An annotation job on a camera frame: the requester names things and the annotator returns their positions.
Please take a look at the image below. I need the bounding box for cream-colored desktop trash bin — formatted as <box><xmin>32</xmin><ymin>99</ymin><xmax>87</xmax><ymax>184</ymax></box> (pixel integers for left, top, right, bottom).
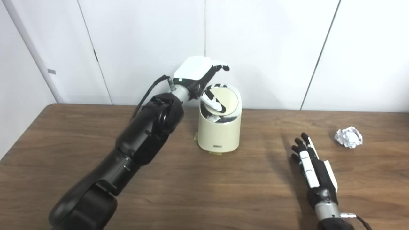
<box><xmin>196</xmin><ymin>84</ymin><xmax>242</xmax><ymax>154</ymax></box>

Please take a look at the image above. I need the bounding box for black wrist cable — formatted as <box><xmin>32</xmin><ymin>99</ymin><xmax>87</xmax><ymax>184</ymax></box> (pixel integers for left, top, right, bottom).
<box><xmin>129</xmin><ymin>75</ymin><xmax>177</xmax><ymax>123</ymax></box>
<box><xmin>340</xmin><ymin>213</ymin><xmax>373</xmax><ymax>230</ymax></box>

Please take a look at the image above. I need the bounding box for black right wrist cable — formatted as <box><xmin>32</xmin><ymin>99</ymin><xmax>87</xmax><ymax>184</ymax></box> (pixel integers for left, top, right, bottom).
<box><xmin>340</xmin><ymin>213</ymin><xmax>373</xmax><ymax>230</ymax></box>

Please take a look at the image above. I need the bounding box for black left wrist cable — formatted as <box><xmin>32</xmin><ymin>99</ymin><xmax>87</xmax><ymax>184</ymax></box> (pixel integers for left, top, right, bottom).
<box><xmin>129</xmin><ymin>75</ymin><xmax>177</xmax><ymax>123</ymax></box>

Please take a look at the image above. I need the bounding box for black bin liner bag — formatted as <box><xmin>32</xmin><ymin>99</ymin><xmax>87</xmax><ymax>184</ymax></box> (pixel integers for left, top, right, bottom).
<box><xmin>206</xmin><ymin>114</ymin><xmax>237</xmax><ymax>124</ymax></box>

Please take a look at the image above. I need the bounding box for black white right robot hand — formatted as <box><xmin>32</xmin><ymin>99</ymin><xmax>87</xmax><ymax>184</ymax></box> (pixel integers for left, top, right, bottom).
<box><xmin>291</xmin><ymin>132</ymin><xmax>339</xmax><ymax>208</ymax></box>

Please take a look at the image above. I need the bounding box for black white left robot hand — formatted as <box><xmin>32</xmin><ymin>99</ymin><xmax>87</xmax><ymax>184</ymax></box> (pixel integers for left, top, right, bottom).
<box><xmin>173</xmin><ymin>56</ymin><xmax>230</xmax><ymax>113</ymax></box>

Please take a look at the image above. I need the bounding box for round cream bin lid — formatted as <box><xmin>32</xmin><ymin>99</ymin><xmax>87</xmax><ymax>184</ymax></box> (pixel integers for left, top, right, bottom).
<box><xmin>201</xmin><ymin>86</ymin><xmax>239</xmax><ymax>116</ymax></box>

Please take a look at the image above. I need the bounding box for white paper ball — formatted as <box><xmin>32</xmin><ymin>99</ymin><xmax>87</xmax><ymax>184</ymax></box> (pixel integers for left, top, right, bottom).
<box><xmin>335</xmin><ymin>126</ymin><xmax>363</xmax><ymax>149</ymax></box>

